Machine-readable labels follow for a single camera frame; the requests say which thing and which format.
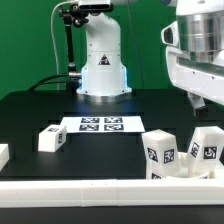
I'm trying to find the white round stool seat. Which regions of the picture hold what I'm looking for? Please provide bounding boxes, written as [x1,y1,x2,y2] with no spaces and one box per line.
[145,151,214,180]

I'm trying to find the black rear camera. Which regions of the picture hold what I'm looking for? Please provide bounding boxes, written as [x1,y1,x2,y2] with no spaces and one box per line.
[78,0,112,12]

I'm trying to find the white cable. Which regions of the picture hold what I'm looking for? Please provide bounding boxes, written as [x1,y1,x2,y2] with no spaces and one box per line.
[50,0,78,91]

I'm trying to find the white U-shaped fence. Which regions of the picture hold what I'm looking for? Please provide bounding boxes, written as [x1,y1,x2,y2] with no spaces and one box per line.
[0,141,224,208]

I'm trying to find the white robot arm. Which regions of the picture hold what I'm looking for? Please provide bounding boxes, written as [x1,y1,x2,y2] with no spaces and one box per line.
[75,0,224,109]

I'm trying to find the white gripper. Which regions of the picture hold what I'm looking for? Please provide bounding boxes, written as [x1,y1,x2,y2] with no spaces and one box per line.
[166,46,224,118]

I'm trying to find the black cables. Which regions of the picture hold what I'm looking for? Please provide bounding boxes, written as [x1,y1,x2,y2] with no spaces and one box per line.
[27,71,82,92]

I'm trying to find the white marker sheet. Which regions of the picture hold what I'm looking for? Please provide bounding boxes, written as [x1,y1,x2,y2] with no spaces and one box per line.
[61,116,145,133]

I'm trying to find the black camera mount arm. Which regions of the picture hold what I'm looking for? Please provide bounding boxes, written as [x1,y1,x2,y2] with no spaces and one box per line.
[59,4,88,72]

